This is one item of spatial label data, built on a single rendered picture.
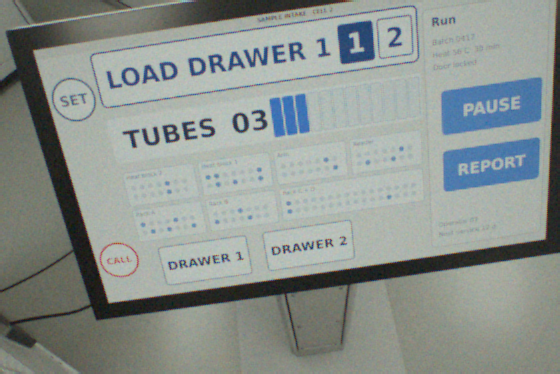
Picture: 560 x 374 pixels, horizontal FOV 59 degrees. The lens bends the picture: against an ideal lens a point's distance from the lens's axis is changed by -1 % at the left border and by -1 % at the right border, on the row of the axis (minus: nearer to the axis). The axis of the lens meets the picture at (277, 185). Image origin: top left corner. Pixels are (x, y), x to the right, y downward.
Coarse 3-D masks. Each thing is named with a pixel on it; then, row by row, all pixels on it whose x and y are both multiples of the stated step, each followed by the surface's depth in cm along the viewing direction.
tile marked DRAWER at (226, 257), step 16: (208, 240) 52; (224, 240) 52; (240, 240) 52; (160, 256) 52; (176, 256) 52; (192, 256) 52; (208, 256) 52; (224, 256) 52; (240, 256) 53; (176, 272) 53; (192, 272) 53; (208, 272) 53; (224, 272) 53; (240, 272) 53
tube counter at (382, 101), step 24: (264, 96) 47; (288, 96) 47; (312, 96) 47; (336, 96) 47; (360, 96) 47; (384, 96) 47; (408, 96) 47; (240, 120) 48; (264, 120) 48; (288, 120) 48; (312, 120) 48; (336, 120) 48; (360, 120) 48; (384, 120) 48; (240, 144) 48
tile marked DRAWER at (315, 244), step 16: (320, 224) 52; (336, 224) 52; (352, 224) 52; (272, 240) 52; (288, 240) 52; (304, 240) 52; (320, 240) 52; (336, 240) 52; (352, 240) 52; (272, 256) 53; (288, 256) 53; (304, 256) 53; (320, 256) 53; (336, 256) 53; (352, 256) 53
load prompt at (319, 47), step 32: (224, 32) 45; (256, 32) 45; (288, 32) 45; (320, 32) 45; (352, 32) 45; (384, 32) 45; (416, 32) 45; (96, 64) 45; (128, 64) 45; (160, 64) 46; (192, 64) 46; (224, 64) 46; (256, 64) 46; (288, 64) 46; (320, 64) 46; (352, 64) 46; (384, 64) 46; (128, 96) 46; (160, 96) 47
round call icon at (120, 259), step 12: (120, 240) 51; (132, 240) 51; (96, 252) 52; (108, 252) 52; (120, 252) 52; (132, 252) 52; (108, 264) 52; (120, 264) 52; (132, 264) 52; (108, 276) 53; (120, 276) 53; (132, 276) 53
